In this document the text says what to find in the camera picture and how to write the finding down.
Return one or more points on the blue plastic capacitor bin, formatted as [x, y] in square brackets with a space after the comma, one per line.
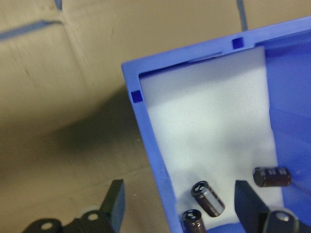
[291, 97]

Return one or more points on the white foam liner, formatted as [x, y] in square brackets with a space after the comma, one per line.
[206, 121]

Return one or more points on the dark brown cylindrical capacitor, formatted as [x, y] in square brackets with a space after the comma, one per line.
[193, 222]
[209, 199]
[274, 178]

